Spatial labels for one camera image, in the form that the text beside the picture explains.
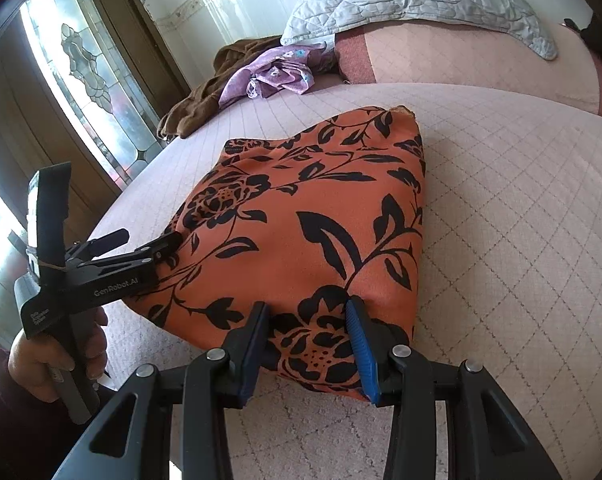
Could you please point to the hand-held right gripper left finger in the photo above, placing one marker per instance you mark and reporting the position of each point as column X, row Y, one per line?
column 253, row 355

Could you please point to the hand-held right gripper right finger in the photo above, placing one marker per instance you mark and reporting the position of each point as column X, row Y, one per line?
column 363, row 355

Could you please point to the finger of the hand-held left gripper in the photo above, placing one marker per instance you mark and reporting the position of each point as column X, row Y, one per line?
column 111, row 237
column 156, row 247

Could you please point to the orange black floral garment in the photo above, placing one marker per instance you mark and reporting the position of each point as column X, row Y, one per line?
column 306, row 200

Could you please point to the person's left forearm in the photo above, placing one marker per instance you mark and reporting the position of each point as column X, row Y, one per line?
column 11, row 435

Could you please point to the person's left hand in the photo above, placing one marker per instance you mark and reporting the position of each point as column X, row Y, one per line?
column 28, row 360

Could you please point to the brown cloth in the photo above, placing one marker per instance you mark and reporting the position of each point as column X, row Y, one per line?
column 201, row 105

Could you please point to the purple floral cloth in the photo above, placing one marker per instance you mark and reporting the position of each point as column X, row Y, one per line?
column 276, row 72

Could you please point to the pink cushion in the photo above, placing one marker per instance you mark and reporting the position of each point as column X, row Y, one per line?
column 481, row 60

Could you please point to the black object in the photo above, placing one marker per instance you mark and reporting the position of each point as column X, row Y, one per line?
column 593, row 35

